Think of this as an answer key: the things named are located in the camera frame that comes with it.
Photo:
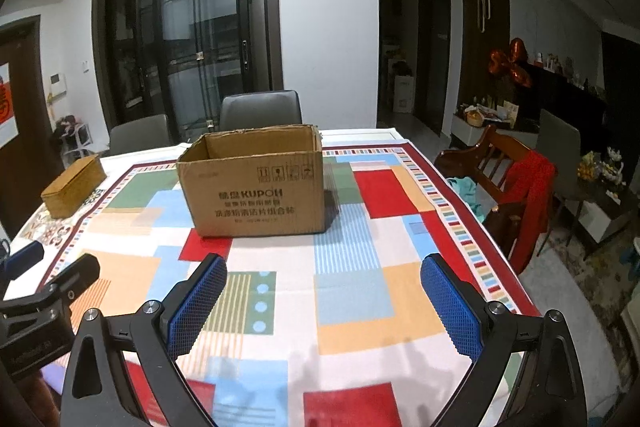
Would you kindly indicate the dark hallway door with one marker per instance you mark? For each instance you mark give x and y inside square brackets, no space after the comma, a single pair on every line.
[434,57]

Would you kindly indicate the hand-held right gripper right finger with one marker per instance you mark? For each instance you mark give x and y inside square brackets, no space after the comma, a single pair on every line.
[452,307]

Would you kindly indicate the orange flower bunch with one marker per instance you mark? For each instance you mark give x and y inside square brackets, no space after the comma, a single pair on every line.
[589,167]

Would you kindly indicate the teal cloth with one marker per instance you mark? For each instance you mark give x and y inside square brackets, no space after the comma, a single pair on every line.
[462,187]

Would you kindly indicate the glass sliding door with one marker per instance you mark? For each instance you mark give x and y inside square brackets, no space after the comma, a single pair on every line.
[210,7]

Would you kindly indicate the brown wooden chair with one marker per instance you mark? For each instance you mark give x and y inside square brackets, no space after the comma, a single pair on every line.
[490,157]

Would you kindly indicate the red garment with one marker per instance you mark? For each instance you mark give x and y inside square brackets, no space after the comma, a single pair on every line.
[532,197]

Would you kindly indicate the white intercom panel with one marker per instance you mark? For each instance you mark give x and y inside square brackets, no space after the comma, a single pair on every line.
[58,85]

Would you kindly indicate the colourful patterned tablecloth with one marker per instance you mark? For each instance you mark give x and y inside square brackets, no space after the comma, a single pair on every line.
[350,257]

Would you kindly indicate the low coffee table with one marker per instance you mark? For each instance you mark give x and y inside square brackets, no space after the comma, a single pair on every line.
[600,212]

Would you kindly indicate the brown cardboard box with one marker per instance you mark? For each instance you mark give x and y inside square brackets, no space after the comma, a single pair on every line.
[250,202]

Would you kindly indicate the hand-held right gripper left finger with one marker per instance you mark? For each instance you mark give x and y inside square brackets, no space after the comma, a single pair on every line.
[195,302]

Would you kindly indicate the white side table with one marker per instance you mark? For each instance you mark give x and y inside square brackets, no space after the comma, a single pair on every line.
[475,132]

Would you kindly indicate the red and white door poster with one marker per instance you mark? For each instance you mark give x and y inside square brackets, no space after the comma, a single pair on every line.
[7,107]

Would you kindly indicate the tall dark wardrobe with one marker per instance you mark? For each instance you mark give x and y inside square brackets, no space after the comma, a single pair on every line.
[485,7]

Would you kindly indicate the white flower bunch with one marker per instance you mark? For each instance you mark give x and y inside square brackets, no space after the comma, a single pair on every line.
[613,164]

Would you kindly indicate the white paper bag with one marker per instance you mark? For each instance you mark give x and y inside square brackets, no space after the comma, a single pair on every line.
[404,94]

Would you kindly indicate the dark sideboard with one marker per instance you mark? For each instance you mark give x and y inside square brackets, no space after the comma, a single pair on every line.
[565,102]

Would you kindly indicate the red foil balloons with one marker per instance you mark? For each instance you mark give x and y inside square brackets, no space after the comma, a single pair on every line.
[510,59]

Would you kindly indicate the dark wooden door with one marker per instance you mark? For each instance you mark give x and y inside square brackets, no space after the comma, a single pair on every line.
[32,107]

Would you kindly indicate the grey dining chair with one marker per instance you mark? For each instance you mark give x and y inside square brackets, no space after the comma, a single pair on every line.
[140,134]
[557,142]
[260,109]

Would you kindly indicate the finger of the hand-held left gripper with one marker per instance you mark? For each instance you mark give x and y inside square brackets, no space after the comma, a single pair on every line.
[27,253]
[75,277]

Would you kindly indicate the white shoe rack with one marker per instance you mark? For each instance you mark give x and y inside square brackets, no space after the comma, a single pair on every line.
[75,139]

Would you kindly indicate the woven wicker box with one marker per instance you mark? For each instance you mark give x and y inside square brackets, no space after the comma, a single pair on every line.
[70,189]

